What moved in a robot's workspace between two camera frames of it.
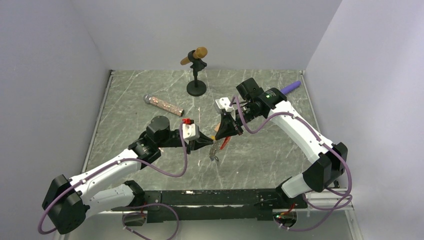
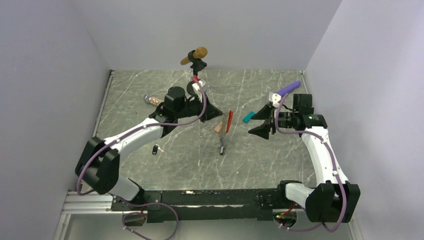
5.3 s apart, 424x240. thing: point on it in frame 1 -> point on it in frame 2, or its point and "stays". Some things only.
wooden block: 217,127 stays
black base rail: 257,205 stays
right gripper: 229,126 -> 263,130
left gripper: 201,142 -> 210,112
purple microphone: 290,87 stays
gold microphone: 199,52 stays
